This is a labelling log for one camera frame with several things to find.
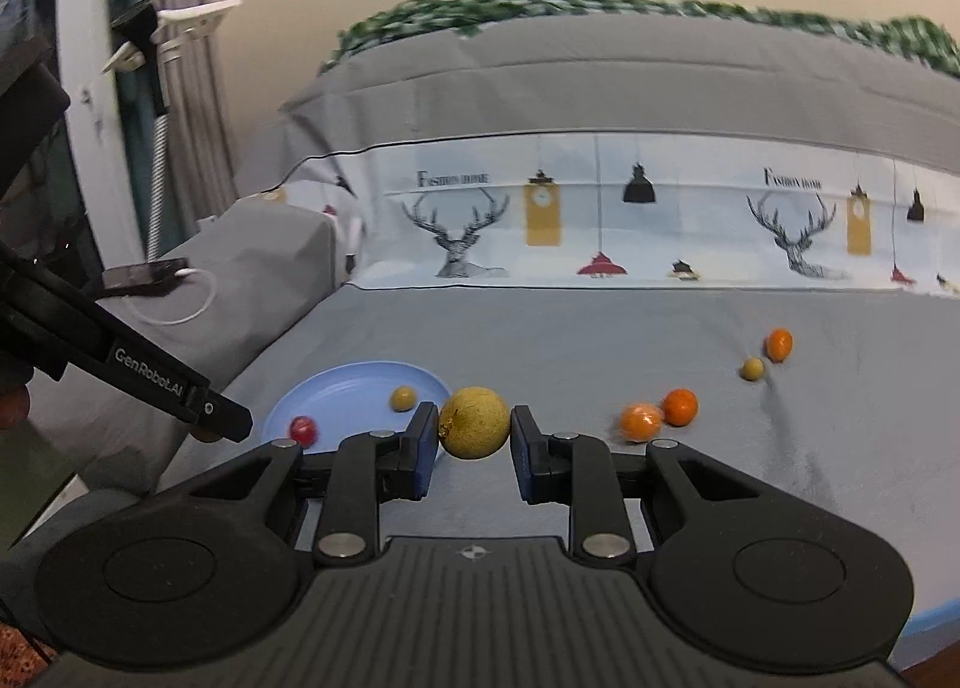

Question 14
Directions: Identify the white phone clamp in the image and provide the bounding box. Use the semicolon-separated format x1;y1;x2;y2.
101;0;245;75

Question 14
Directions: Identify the orange patterned cloth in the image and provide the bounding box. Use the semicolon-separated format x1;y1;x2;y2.
0;620;57;688

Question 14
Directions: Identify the bare orange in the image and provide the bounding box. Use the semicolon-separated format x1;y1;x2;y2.
663;388;700;428

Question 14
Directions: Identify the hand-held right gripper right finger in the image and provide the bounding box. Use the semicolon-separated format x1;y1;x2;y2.
512;404;811;569

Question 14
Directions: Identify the grey bed sheet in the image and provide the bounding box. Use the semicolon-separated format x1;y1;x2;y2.
150;279;960;621

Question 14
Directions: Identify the grey deer print duvet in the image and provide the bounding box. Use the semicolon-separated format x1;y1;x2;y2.
277;13;960;299

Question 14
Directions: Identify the blue mattress edge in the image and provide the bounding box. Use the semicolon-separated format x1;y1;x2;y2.
904;602;960;659

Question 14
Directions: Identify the braided gooseneck phone stand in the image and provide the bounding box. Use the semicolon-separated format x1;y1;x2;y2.
111;0;175;261

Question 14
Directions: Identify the white window frame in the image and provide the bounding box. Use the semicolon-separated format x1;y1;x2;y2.
56;0;147;269

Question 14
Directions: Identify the black smartphone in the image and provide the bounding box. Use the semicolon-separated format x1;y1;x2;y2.
101;259;190;297

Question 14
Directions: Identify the person's left hand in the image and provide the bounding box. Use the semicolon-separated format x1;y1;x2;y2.
0;388;32;432

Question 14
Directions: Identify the green checkered cloth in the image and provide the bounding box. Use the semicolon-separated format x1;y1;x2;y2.
319;0;960;77

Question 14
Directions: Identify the white charging cable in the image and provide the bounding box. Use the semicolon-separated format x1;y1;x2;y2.
131;268;218;326

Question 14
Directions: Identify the blue plate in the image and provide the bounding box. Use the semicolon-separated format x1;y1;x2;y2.
268;361;452;453

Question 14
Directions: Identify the grey curtain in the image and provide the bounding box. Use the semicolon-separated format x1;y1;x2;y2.
146;0;241;239

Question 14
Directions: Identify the grey pillow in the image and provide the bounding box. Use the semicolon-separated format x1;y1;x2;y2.
75;195;361;494

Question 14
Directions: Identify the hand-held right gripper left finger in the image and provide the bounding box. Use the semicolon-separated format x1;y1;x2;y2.
150;403;440;569

